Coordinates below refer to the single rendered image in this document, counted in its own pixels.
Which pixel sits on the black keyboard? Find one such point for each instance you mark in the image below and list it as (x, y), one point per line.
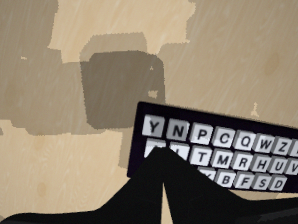
(238, 154)

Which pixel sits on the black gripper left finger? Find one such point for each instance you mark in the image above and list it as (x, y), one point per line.
(139, 201)

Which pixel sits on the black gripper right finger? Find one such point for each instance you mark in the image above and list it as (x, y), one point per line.
(194, 198)

